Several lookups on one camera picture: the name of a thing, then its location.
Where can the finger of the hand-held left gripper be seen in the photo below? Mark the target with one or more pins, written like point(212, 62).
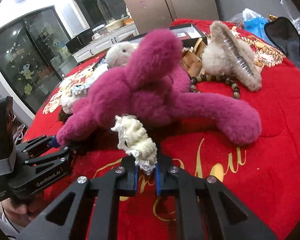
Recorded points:
point(65, 151)
point(53, 142)

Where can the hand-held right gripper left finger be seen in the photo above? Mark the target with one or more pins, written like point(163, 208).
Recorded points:
point(137, 180)

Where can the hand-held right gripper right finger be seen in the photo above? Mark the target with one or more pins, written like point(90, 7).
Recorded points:
point(158, 183)

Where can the cream lace scrunchie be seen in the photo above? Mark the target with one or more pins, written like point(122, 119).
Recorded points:
point(137, 137)

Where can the light blue knit scrunchie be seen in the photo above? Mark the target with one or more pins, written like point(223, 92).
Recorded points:
point(80, 88)

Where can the magenta plush bow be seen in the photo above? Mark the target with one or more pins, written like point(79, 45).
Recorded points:
point(140, 92)

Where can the gold brown snack packet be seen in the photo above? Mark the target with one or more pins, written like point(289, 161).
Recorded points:
point(199, 45)
point(190, 65)

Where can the black cardboard box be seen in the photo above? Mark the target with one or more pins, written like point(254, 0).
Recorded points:
point(190, 28)

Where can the person's left hand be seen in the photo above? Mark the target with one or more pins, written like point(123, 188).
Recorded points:
point(15, 210)

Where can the dark brown fuzzy scrunchie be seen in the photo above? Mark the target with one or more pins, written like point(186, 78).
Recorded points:
point(64, 117)

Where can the white fluffy scrunchie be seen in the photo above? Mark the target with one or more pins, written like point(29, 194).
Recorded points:
point(68, 102)

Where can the glass door with stickers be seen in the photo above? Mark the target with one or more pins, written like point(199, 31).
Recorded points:
point(20, 62)

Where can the black microwave oven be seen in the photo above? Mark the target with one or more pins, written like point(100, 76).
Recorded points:
point(77, 41)

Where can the white kitchen cabinet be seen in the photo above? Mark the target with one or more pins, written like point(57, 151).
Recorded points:
point(102, 43)

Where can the red printed blanket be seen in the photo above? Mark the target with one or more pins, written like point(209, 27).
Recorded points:
point(265, 155)

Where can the white mug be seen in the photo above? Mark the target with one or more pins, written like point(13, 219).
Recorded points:
point(95, 36)

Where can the cream plastic basin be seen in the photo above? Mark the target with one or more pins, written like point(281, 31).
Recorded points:
point(114, 25)

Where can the beige fluffy plush toy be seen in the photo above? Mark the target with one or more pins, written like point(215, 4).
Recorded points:
point(215, 60)

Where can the dark kitchen window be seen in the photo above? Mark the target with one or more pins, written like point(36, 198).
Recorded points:
point(100, 3)

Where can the silver double door fridge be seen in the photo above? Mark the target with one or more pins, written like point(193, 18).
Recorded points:
point(145, 5)

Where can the clear plastic bag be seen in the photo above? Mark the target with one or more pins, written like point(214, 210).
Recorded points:
point(236, 18)

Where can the blue plastic bag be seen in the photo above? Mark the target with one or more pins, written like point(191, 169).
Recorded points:
point(255, 22)

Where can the dark navy cloth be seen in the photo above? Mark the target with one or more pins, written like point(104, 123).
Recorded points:
point(282, 37)

